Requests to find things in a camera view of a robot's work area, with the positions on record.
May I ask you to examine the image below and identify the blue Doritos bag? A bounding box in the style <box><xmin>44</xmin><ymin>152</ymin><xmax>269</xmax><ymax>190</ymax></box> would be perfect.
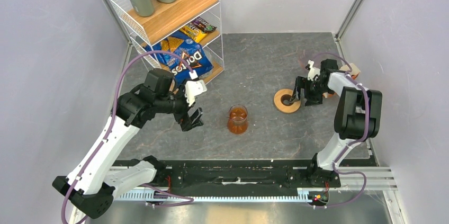
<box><xmin>143</xmin><ymin>31</ymin><xmax>213</xmax><ymax>85</ymax></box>

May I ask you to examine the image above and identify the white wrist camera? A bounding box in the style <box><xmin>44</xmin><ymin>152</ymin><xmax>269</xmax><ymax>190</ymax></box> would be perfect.
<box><xmin>184</xmin><ymin>70</ymin><xmax>207</xmax><ymax>107</ymax></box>
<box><xmin>305</xmin><ymin>60</ymin><xmax>320</xmax><ymax>82</ymax></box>

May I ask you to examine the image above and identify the wooden ring dripper holder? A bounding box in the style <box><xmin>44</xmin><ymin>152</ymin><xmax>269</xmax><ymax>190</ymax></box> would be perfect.
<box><xmin>273</xmin><ymin>88</ymin><xmax>301</xmax><ymax>114</ymax></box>

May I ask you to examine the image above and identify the coffee filter box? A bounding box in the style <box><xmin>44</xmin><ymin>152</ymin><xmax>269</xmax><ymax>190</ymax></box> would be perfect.
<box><xmin>322</xmin><ymin>63</ymin><xmax>361</xmax><ymax>98</ymax></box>

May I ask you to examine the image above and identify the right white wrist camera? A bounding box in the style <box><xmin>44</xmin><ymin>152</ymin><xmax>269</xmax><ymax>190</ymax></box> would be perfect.
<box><xmin>305</xmin><ymin>60</ymin><xmax>320</xmax><ymax>82</ymax></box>

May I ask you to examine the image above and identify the yellow candy bag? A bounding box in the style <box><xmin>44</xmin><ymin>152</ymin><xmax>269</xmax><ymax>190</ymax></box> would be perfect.
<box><xmin>180</xmin><ymin>23</ymin><xmax>208</xmax><ymax>43</ymax></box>

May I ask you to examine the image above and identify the brown candy bag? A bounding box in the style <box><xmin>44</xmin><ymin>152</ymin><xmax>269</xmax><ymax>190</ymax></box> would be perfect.
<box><xmin>191</xmin><ymin>16</ymin><xmax>217</xmax><ymax>33</ymax></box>

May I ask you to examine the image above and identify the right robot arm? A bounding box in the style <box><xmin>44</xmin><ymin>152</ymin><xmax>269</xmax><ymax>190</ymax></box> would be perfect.
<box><xmin>287</xmin><ymin>59</ymin><xmax>382</xmax><ymax>187</ymax></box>

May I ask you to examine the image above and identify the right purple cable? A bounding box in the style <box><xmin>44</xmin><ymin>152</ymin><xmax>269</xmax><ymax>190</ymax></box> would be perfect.
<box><xmin>310</xmin><ymin>52</ymin><xmax>369</xmax><ymax>210</ymax></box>

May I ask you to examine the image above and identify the amber glass carafe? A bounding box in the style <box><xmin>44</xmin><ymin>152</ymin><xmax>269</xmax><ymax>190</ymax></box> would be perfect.
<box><xmin>227</xmin><ymin>104</ymin><xmax>248</xmax><ymax>135</ymax></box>

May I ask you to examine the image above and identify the purple cable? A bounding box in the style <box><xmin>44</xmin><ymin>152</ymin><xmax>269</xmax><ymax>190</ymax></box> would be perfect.
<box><xmin>61</xmin><ymin>50</ymin><xmax>197</xmax><ymax>224</ymax></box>
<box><xmin>310</xmin><ymin>52</ymin><xmax>369</xmax><ymax>210</ymax></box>

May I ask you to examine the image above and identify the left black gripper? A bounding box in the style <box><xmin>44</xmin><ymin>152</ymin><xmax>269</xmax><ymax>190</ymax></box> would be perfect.
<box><xmin>155</xmin><ymin>79</ymin><xmax>204</xmax><ymax>131</ymax></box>

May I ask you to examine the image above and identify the white wire wooden shelf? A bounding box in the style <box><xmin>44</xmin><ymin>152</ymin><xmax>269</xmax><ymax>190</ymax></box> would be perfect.
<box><xmin>109</xmin><ymin>0</ymin><xmax>225</xmax><ymax>83</ymax></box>

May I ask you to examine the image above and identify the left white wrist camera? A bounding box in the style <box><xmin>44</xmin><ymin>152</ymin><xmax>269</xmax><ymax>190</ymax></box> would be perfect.
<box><xmin>184</xmin><ymin>70</ymin><xmax>207</xmax><ymax>107</ymax></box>

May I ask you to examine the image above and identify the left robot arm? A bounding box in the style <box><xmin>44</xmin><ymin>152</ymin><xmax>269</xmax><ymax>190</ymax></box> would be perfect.
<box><xmin>52</xmin><ymin>69</ymin><xmax>206</xmax><ymax>219</ymax></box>

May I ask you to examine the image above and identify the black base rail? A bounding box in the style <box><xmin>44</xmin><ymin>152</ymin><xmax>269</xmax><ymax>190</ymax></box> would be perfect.
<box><xmin>149</xmin><ymin>159</ymin><xmax>324</xmax><ymax>197</ymax></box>

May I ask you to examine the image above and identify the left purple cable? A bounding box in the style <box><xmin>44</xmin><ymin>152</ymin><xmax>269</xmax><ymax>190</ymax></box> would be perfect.
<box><xmin>61</xmin><ymin>50</ymin><xmax>197</xmax><ymax>224</ymax></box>

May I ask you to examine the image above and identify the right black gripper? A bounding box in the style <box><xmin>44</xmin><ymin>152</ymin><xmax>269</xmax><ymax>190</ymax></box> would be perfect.
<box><xmin>290</xmin><ymin>75</ymin><xmax>333</xmax><ymax>106</ymax></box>

